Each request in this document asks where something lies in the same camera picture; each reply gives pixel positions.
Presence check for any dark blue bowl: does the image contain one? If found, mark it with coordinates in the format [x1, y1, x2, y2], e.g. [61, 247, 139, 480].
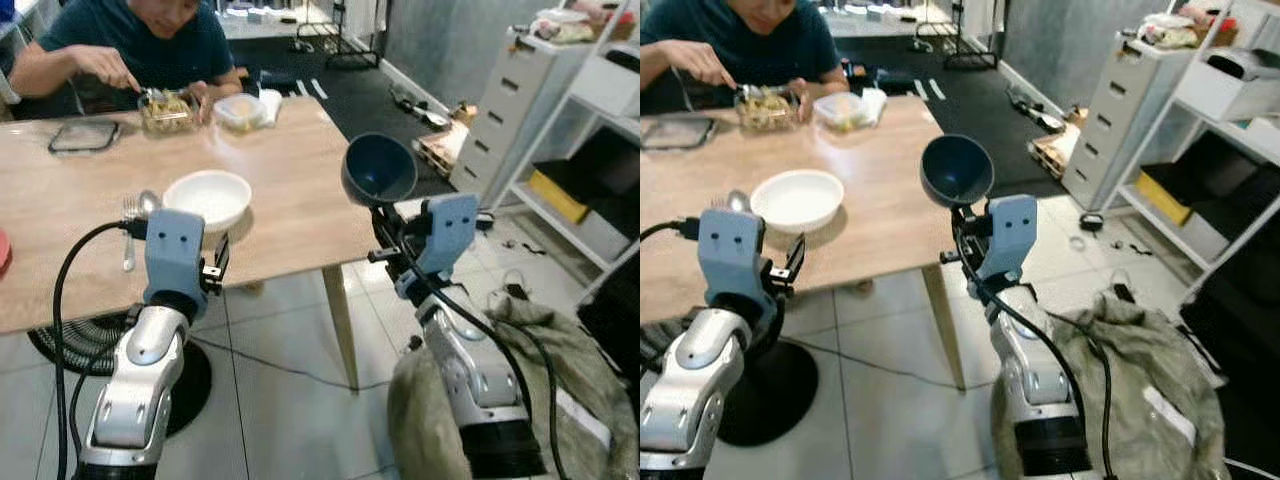
[920, 134, 996, 210]
[341, 132, 419, 209]

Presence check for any white bowl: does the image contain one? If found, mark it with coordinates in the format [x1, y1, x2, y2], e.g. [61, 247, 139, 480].
[750, 169, 845, 235]
[162, 170, 253, 234]

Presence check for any wooden table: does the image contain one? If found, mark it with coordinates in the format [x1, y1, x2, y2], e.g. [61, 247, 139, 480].
[0, 97, 379, 394]
[640, 95, 969, 392]

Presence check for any clear plastic food container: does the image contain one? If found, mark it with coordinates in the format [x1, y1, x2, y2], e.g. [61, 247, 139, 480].
[213, 93, 269, 134]
[812, 90, 871, 132]

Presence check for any glass food container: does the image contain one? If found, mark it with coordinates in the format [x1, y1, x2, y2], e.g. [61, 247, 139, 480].
[735, 85, 801, 134]
[138, 88, 199, 137]

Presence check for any white drawer cabinet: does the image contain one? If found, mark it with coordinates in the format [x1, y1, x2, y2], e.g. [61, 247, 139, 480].
[1062, 35, 1197, 210]
[450, 28, 593, 207]

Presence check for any white shelf unit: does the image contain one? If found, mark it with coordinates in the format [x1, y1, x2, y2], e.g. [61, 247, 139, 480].
[505, 0, 641, 302]
[1115, 0, 1280, 302]

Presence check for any yellow box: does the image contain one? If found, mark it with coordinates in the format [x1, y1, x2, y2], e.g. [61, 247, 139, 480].
[1135, 168, 1197, 227]
[528, 168, 592, 224]

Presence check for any black metal rack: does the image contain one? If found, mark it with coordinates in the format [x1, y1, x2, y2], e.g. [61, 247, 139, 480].
[295, 0, 382, 72]
[915, 0, 1012, 72]

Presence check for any black-rimmed container lid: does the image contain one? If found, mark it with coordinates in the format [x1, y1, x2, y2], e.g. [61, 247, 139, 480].
[48, 120, 122, 155]
[640, 116, 717, 152]

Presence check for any person in dark shirt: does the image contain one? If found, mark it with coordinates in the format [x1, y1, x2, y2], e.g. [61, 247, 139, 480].
[640, 0, 851, 117]
[8, 0, 244, 122]

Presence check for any white storage bin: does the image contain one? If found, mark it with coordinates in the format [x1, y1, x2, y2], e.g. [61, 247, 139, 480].
[570, 55, 641, 122]
[1175, 48, 1280, 124]

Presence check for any bagged food on cabinet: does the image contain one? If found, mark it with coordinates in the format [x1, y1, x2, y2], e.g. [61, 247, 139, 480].
[1140, 10, 1237, 52]
[530, 8, 627, 47]

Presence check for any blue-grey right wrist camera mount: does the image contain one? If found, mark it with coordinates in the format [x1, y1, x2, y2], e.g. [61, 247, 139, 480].
[415, 193, 482, 292]
[980, 195, 1039, 287]

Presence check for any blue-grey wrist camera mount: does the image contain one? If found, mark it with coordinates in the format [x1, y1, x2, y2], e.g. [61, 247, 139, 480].
[697, 208, 767, 312]
[143, 208, 209, 307]
[415, 193, 482, 292]
[980, 195, 1039, 287]

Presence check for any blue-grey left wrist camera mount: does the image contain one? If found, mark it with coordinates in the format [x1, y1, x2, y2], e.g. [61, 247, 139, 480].
[697, 208, 767, 312]
[143, 208, 209, 307]

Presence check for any thin black floor cable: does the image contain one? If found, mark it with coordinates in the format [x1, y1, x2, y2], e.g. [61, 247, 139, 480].
[190, 335, 357, 392]
[790, 335, 962, 392]

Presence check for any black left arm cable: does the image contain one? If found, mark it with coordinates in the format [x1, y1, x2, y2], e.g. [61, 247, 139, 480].
[52, 220, 151, 480]
[640, 218, 702, 247]

